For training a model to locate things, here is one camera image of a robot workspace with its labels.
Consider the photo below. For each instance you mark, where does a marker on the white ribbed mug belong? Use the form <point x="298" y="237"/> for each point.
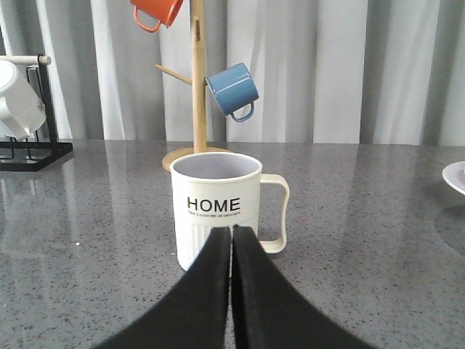
<point x="22" y="111"/>

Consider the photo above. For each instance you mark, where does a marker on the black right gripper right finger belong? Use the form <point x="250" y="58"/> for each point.
<point x="268" y="312"/>

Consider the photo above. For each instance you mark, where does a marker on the cream HOME mug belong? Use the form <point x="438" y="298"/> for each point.
<point x="219" y="189"/>

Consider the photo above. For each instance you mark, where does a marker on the wooden mug tree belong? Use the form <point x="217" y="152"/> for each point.
<point x="198" y="84"/>

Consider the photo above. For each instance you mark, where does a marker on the white plate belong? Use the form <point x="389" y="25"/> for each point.
<point x="453" y="175"/>

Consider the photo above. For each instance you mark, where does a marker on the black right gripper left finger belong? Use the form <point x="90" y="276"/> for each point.
<point x="193" y="313"/>

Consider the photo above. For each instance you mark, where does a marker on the orange enamel mug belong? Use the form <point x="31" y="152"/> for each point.
<point x="164" y="11"/>

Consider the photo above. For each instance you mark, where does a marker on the grey curtain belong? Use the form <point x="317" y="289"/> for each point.
<point x="386" y="72"/>

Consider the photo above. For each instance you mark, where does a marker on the blue enamel mug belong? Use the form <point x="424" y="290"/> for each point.
<point x="234" y="89"/>

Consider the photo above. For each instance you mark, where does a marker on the black wire mug rack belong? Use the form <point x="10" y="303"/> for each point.
<point x="43" y="146"/>

